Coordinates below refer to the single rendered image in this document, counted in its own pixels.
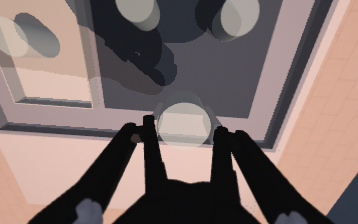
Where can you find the shallow rectangular tray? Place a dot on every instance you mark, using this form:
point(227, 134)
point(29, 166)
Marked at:
point(67, 80)

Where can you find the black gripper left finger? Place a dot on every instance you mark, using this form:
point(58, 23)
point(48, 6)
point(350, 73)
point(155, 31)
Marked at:
point(86, 200)

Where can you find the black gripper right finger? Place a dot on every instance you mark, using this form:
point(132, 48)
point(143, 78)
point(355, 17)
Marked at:
point(278, 200)

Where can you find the translucent grey cylinder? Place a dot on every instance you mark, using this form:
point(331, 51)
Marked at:
point(20, 39)
point(234, 19)
point(144, 14)
point(184, 123)

